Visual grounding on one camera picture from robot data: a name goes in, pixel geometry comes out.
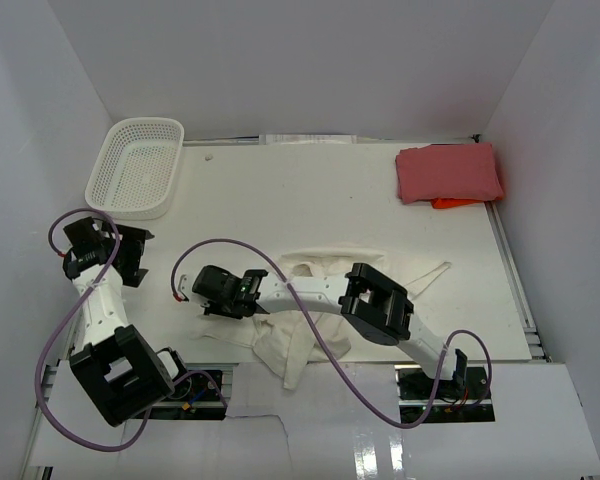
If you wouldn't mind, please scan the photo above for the folded red t shirt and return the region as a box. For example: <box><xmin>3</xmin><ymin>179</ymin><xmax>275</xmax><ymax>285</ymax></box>
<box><xmin>395</xmin><ymin>143</ymin><xmax>504</xmax><ymax>204</ymax></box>

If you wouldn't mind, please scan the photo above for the folded orange t shirt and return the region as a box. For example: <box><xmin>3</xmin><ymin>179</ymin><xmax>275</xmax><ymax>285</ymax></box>
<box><xmin>430</xmin><ymin>198</ymin><xmax>482</xmax><ymax>210</ymax></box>

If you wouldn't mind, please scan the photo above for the white t shirt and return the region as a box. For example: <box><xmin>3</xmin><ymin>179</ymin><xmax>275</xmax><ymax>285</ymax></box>
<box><xmin>173</xmin><ymin>248</ymin><xmax>457</xmax><ymax>390</ymax></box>

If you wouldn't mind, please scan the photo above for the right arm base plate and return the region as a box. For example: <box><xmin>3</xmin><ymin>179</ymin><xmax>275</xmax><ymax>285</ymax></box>
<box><xmin>396</xmin><ymin>366</ymin><xmax>496</xmax><ymax>424</ymax></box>

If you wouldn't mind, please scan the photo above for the white plastic basket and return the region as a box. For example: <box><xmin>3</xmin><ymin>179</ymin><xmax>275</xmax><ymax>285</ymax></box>
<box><xmin>85</xmin><ymin>117</ymin><xmax>185</xmax><ymax>221</ymax></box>

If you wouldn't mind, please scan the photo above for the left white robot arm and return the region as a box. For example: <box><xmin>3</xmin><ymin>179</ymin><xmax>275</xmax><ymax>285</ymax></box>
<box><xmin>63</xmin><ymin>217</ymin><xmax>192</xmax><ymax>427</ymax></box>

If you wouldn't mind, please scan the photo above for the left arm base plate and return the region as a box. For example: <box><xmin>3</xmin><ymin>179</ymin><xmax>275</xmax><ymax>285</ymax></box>
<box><xmin>149</xmin><ymin>367</ymin><xmax>232</xmax><ymax>421</ymax></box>

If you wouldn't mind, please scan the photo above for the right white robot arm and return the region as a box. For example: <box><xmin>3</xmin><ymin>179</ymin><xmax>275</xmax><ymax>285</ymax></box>
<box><xmin>172</xmin><ymin>263</ymin><xmax>468</xmax><ymax>399</ymax></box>

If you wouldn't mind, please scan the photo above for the aluminium frame rail left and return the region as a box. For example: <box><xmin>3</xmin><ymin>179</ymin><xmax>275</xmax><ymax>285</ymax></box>
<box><xmin>19</xmin><ymin>219</ymin><xmax>111</xmax><ymax>480</ymax></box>

